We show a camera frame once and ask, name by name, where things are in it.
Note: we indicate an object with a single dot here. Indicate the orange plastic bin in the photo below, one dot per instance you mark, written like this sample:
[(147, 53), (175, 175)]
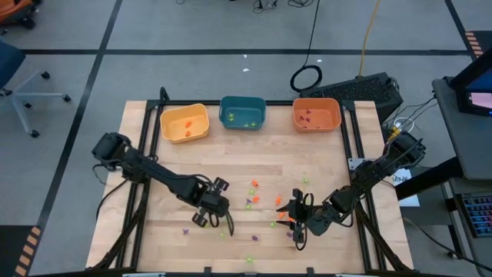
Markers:
[(326, 115)]

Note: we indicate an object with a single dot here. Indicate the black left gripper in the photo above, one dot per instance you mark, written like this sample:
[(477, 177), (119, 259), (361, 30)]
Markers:
[(211, 200)]

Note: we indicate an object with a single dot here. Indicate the teal plastic bin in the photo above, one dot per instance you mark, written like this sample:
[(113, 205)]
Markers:
[(242, 109)]

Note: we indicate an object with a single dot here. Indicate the blue office chair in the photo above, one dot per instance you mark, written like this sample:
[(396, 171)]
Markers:
[(7, 57)]

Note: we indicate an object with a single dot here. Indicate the black desk support bar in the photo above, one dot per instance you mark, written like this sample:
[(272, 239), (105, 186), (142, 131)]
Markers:
[(430, 179)]

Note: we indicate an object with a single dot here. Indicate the hazard striped floor mat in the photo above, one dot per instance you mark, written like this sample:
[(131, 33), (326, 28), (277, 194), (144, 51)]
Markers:
[(27, 250), (474, 42)]

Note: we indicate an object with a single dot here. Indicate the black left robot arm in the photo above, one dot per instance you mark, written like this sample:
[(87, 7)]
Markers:
[(153, 175)]

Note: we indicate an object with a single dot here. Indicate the grey side desk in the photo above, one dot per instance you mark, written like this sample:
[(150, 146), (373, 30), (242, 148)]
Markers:
[(461, 146)]

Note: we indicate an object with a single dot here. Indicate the grey keyboard desk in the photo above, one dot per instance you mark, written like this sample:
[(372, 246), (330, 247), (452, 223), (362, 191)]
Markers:
[(461, 250)]

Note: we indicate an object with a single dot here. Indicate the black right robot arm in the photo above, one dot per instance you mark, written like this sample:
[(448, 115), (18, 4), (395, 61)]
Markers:
[(369, 173)]

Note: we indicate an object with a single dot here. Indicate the orange office chair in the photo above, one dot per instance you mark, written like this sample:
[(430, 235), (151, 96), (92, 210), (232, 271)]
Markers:
[(13, 9)]

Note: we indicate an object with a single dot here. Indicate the white paper label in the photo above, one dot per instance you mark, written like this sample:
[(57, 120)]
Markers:
[(403, 181)]

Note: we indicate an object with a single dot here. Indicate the backlit keyboard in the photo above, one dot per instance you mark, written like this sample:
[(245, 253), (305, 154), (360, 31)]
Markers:
[(478, 213)]

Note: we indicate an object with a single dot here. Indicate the yellow plastic bin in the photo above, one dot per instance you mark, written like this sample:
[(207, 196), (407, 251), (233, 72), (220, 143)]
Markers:
[(196, 115)]

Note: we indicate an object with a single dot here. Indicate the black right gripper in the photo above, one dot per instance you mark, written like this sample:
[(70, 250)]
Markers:
[(319, 221)]

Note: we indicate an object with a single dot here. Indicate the black monitor screen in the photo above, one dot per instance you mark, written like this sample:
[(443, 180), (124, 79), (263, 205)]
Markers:
[(474, 92)]

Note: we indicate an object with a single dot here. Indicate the white power strip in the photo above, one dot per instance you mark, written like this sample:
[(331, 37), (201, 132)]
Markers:
[(396, 130)]

